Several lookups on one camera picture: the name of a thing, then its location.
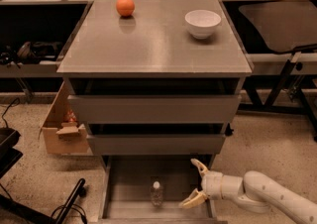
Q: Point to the grey drawer cabinet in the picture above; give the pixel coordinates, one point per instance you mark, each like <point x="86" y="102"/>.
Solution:
<point x="152" y="54"/>

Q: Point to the clear plastic water bottle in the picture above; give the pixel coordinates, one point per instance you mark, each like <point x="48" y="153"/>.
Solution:
<point x="156" y="194"/>

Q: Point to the middle grey drawer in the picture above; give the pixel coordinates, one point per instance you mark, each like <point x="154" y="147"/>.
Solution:
<point x="131" y="145"/>

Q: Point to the cardboard box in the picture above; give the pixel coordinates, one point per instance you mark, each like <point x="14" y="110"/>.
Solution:
<point x="63" y="133"/>

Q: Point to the bottom open grey drawer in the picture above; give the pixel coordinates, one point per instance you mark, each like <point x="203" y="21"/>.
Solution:
<point x="127" y="191"/>

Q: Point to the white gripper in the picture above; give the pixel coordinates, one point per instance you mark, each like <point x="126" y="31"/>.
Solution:
<point x="212" y="184"/>

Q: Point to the white ceramic bowl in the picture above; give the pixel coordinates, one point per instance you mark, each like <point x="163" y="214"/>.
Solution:
<point x="201" y="24"/>

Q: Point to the top grey drawer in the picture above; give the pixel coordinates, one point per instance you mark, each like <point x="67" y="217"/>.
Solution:
<point x="154" y="109"/>

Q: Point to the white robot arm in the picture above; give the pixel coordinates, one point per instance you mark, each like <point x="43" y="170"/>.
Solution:
<point x="253" y="192"/>

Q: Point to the orange fruit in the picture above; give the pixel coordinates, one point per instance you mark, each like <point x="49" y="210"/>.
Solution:
<point x="125" y="8"/>

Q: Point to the black headphones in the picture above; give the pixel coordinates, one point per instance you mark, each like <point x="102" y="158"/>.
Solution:
<point x="35" y="52"/>

